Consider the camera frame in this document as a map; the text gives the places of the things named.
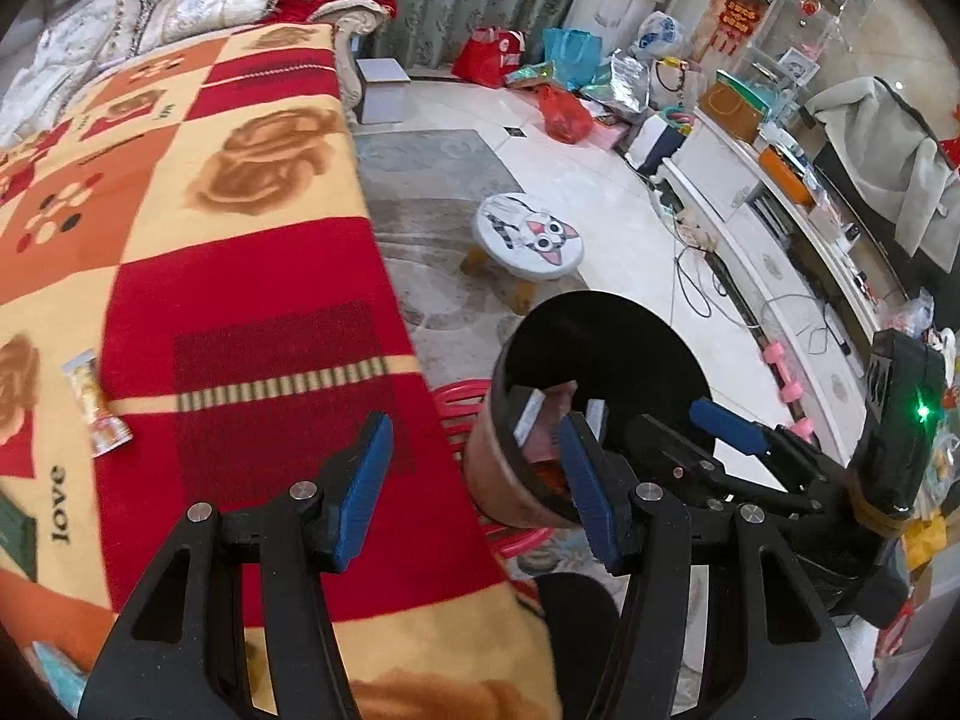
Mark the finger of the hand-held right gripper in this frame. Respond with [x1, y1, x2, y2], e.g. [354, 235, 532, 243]
[624, 411, 785, 533]
[688, 396, 852, 490]

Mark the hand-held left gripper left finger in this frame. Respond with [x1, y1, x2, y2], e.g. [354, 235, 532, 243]
[79, 411, 396, 720]

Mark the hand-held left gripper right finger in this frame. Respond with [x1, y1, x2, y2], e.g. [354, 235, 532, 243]
[559, 411, 871, 720]

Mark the brown trash bin black liner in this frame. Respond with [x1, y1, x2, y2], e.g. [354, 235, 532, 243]
[460, 289, 715, 531]

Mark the pink dumbbell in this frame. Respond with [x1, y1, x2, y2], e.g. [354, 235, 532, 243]
[782, 388, 835, 441]
[760, 340, 809, 404]

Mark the red plastic stool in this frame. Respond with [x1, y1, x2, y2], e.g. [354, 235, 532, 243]
[430, 380, 561, 560]

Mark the white tv cabinet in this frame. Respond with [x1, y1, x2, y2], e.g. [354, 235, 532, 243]
[651, 109, 905, 410]

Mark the red orange printed blanket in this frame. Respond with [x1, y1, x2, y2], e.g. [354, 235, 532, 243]
[0, 21, 563, 720]

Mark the orange box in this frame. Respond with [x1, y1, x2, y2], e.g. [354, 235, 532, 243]
[757, 145, 816, 205]

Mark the cat print round stool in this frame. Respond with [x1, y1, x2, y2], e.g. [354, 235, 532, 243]
[460, 193, 587, 314]

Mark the yellow snack wrapper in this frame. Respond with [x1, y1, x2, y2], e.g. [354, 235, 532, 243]
[62, 349, 134, 460]

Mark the dark blue white box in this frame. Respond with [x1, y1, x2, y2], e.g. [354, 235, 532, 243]
[625, 115, 689, 175]

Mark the grey coat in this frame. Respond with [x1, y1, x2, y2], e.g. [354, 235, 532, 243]
[805, 75, 960, 276]

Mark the grey rug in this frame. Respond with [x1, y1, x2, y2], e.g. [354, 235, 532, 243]
[350, 127, 527, 332]

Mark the brown paper bag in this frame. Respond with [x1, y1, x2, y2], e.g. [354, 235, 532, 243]
[696, 77, 764, 145]

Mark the red plastic bag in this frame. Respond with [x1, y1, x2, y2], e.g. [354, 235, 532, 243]
[538, 85, 595, 145]

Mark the silver foil bag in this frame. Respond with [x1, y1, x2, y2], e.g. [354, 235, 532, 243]
[606, 51, 651, 115]

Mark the teal packet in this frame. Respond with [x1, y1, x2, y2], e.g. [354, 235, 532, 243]
[28, 640, 89, 719]

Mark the white plastic bag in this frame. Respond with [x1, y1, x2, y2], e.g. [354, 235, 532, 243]
[632, 11, 689, 62]

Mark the teal shopping bag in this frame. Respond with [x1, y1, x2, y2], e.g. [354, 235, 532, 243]
[542, 28, 603, 89]

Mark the red hanging ornament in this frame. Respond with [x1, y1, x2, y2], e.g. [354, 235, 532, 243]
[711, 0, 767, 55]

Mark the grey sofa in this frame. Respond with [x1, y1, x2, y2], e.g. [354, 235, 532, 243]
[328, 9, 396, 119]

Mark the clear acrylic shelf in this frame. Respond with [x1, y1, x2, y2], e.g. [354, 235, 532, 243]
[748, 0, 880, 95]

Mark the red gift bag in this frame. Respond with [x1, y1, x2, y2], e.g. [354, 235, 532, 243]
[450, 25, 528, 89]

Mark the red cloth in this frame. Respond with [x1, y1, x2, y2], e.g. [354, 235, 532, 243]
[276, 0, 399, 29]

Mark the white gold patterned pillow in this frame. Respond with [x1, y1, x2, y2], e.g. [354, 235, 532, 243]
[0, 0, 145, 147]
[137, 0, 287, 55]

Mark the black cable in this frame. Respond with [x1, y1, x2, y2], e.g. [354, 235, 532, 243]
[670, 223, 753, 325]

